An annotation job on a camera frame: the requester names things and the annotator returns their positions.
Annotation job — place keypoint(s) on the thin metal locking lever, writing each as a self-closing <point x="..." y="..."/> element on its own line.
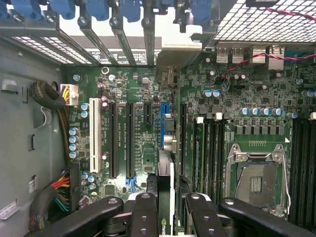
<point x="287" y="172"/>

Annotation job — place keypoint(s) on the silver socket cover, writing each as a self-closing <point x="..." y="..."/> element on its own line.
<point x="254" y="156"/>

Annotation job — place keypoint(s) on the green motherboard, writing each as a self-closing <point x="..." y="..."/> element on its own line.
<point x="140" y="93"/>

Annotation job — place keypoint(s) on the grey open PC case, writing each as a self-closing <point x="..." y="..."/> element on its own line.
<point x="19" y="118"/>

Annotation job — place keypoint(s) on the black power connector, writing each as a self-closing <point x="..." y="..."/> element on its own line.
<point x="74" y="185"/>

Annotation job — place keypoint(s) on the white expansion slot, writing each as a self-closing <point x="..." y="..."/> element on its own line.
<point x="95" y="135"/>

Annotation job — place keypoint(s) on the CPU socket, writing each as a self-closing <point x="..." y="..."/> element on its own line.
<point x="259" y="184"/>

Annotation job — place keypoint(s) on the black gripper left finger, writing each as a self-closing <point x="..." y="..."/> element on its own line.
<point x="143" y="217"/>

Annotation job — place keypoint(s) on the black RAM slot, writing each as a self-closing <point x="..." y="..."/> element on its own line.
<point x="309" y="160"/>
<point x="302" y="160"/>
<point x="222" y="153"/>
<point x="209" y="153"/>
<point x="215" y="153"/>
<point x="198" y="153"/>
<point x="314" y="160"/>
<point x="295" y="160"/>

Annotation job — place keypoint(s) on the short black expansion slot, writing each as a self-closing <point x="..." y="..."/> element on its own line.
<point x="148" y="113"/>

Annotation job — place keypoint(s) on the black expansion slot blue latch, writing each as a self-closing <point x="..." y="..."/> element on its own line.
<point x="130" y="140"/>

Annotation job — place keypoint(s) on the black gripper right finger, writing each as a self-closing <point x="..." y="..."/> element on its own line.
<point x="202" y="217"/>

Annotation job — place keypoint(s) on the long black expansion slot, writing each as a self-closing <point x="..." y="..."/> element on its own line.
<point x="113" y="140"/>
<point x="183" y="138"/>

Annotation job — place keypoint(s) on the white power connector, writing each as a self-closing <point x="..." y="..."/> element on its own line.
<point x="70" y="94"/>

